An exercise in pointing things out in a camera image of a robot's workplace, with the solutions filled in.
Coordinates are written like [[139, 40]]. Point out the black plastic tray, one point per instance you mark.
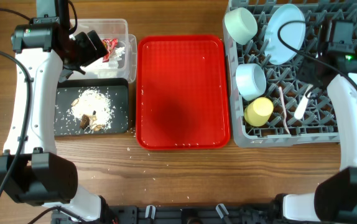
[[115, 88]]

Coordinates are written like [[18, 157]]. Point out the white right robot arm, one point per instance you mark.
[[334, 68]]

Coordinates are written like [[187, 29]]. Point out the clear plastic bin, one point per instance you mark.
[[110, 29]]

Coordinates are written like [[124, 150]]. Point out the red snack wrapper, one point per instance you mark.
[[109, 44]]

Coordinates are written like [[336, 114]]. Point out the white plastic spoon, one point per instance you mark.
[[300, 110]]

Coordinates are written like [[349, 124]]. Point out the red serving tray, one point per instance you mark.
[[182, 97]]

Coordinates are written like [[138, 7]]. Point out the yellow plastic cup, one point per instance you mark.
[[259, 111]]

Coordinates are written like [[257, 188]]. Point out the light blue plate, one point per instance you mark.
[[292, 34]]

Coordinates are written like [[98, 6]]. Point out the rice and food scraps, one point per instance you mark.
[[95, 105]]

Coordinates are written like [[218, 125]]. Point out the white plastic fork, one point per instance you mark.
[[284, 112]]

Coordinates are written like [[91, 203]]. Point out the white napkin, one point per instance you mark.
[[114, 61]]

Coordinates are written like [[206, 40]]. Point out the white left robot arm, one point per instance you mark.
[[31, 172]]

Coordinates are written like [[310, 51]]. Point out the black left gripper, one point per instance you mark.
[[91, 53]]

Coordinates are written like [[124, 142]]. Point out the mint green bowl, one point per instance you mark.
[[241, 25]]

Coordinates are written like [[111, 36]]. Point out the light blue bowl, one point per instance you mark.
[[250, 80]]

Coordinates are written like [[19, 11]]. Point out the grey dishwasher rack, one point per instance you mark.
[[318, 123]]

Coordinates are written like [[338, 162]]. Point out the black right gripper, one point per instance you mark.
[[313, 73]]

